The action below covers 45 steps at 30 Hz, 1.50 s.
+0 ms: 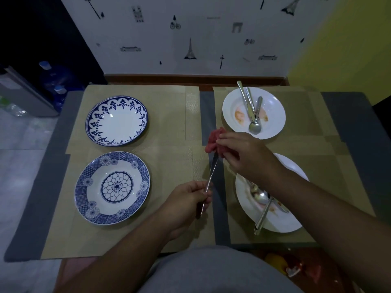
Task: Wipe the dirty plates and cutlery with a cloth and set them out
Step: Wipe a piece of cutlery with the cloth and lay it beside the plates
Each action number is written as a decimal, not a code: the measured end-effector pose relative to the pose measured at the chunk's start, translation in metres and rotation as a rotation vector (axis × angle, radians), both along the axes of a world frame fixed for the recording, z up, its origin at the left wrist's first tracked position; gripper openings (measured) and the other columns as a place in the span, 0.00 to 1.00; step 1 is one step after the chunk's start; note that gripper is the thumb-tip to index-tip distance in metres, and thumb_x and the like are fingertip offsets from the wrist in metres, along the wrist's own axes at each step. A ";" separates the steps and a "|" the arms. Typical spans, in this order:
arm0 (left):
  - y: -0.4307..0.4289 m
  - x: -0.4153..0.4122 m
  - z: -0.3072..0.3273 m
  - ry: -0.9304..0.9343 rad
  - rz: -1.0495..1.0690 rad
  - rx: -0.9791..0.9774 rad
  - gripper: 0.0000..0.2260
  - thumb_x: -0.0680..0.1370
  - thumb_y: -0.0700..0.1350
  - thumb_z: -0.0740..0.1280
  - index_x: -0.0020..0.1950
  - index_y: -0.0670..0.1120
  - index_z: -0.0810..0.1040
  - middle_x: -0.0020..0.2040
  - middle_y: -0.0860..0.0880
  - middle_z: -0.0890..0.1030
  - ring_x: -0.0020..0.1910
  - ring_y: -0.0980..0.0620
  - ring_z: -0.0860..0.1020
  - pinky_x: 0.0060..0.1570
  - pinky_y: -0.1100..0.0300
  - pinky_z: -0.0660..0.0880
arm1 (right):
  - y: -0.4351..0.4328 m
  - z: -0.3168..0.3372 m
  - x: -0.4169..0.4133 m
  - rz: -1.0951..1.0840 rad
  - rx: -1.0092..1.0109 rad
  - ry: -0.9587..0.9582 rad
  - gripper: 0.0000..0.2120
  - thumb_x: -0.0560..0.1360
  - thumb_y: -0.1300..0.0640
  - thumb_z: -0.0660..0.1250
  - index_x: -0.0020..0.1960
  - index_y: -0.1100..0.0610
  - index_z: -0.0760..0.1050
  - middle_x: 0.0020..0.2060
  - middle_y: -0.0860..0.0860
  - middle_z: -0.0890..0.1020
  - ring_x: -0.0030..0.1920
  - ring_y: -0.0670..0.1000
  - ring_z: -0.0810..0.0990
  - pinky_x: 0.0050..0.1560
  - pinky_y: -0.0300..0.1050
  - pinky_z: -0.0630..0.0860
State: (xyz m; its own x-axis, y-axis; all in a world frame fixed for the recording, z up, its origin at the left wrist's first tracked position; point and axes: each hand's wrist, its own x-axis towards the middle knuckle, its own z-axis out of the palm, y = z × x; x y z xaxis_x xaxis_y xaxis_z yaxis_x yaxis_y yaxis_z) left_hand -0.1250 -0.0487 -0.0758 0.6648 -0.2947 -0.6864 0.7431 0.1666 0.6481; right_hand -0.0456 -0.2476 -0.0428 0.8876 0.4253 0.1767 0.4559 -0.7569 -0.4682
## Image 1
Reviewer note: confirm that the person's left hand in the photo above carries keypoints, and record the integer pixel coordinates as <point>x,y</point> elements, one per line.
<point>183,207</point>

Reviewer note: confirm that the person's right hand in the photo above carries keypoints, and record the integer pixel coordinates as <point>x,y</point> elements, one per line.
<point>253,158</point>

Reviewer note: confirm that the steel spoon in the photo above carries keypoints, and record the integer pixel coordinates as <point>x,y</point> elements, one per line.
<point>255,128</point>

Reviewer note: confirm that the pile of steel cutlery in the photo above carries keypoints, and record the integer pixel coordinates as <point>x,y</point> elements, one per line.
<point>259,196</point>

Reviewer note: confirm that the steel knife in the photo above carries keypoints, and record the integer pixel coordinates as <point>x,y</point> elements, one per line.
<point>213,164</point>
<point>244,97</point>

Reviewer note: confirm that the red cleaning cloth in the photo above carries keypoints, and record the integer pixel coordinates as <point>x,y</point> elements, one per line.
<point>212,140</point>

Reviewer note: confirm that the white plate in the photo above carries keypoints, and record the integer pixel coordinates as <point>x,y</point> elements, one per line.
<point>284,224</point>
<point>275,115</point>

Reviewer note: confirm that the steel fork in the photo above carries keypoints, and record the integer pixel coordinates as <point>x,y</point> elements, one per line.
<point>250,102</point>

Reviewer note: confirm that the blue geometric rim plate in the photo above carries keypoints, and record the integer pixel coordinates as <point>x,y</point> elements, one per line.
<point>117,186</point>

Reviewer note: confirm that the blue floral rim plate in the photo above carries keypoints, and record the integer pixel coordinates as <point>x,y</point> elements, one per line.
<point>116,122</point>

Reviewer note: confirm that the person's left forearm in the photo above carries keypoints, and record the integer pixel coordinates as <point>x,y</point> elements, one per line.
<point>122,262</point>

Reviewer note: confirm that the person's grey shirt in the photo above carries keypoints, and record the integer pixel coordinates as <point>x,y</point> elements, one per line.
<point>213,271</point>

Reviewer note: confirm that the beige woven placemat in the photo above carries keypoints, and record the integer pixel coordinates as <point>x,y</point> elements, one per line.
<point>336,167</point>
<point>168,118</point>
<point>311,118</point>
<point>171,167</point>

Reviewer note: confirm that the brown wooden baseboard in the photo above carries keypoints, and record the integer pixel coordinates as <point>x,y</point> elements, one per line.
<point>183,79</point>

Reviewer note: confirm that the brown wooden seat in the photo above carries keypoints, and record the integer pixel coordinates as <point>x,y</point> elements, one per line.
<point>73,271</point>

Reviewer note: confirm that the yellow red toy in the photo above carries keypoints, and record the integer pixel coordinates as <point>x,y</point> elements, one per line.
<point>313,271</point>

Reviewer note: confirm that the black furniture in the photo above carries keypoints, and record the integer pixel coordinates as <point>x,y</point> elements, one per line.
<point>383,118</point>

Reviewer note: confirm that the silver water dispenser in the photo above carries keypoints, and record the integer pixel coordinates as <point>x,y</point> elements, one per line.
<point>24,97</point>

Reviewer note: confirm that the green label plastic bottle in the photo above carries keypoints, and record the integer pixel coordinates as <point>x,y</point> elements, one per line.
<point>12,108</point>

